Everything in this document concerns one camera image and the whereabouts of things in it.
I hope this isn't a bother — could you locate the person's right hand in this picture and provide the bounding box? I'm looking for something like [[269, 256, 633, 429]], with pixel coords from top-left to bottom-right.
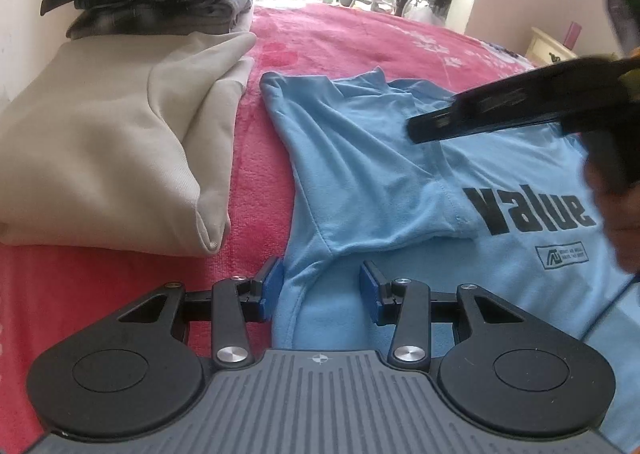
[[590, 174, 640, 275]]

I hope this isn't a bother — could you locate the purple box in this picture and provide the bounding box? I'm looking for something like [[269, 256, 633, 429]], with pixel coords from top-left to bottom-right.
[[562, 21, 583, 49]]

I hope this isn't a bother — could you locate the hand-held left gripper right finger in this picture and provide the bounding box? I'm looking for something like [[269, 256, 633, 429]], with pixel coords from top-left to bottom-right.
[[360, 261, 528, 370]]

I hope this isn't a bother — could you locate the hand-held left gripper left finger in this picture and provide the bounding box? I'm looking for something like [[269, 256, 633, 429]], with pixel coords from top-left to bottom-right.
[[117, 256, 283, 369]]

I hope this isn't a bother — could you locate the folded beige garment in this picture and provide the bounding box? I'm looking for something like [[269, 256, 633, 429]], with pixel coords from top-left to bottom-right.
[[0, 31, 258, 257]]

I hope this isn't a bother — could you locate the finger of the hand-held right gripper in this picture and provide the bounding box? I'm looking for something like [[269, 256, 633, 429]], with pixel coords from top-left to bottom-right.
[[407, 58, 626, 145]]

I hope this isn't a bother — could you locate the red floral blanket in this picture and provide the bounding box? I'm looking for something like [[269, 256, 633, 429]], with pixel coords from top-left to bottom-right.
[[0, 1, 541, 440]]

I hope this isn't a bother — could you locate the light blue printed t-shirt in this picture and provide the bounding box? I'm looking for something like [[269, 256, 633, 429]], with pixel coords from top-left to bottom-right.
[[260, 66, 640, 454]]

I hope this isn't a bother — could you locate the white plastic bag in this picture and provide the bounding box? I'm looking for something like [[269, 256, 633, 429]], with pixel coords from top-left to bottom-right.
[[404, 2, 451, 27]]

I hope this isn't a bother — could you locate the cream nightstand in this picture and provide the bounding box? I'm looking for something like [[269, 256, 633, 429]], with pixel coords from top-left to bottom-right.
[[527, 26, 591, 67]]

